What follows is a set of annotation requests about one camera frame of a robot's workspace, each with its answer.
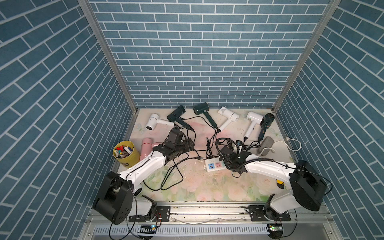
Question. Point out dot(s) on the dark green dryer centre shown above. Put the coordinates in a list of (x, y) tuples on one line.
[(203, 108)]

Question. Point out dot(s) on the white power strip coloured sockets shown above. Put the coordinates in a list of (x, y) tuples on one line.
[(214, 164)]

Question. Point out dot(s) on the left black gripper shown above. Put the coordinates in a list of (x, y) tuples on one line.
[(188, 146)]

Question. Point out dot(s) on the white wall cable connector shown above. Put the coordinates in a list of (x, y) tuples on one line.
[(292, 144)]

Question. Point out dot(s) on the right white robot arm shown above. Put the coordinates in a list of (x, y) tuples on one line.
[(302, 185)]

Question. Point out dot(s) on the white hair dryer far left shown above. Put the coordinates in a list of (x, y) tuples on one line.
[(154, 120)]

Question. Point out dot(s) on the pink hair dryer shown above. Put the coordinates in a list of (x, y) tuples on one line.
[(147, 147)]

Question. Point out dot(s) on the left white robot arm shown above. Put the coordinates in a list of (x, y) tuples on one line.
[(118, 196)]

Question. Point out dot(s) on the white glossy hair dryer right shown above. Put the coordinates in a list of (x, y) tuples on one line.
[(255, 119)]

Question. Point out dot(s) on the dark green dryer angled nozzle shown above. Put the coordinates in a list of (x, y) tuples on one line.
[(175, 116)]

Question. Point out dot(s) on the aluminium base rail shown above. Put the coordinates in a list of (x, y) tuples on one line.
[(216, 220)]

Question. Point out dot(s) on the yellow cup of pens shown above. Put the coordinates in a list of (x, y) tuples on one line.
[(126, 153)]

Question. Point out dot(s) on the yellow black utility knife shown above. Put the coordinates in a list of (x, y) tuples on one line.
[(280, 184)]

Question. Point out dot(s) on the white folding hair dryer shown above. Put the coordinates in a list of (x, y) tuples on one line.
[(230, 115)]

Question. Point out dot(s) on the dark green dryer right corner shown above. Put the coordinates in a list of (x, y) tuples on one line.
[(265, 124)]

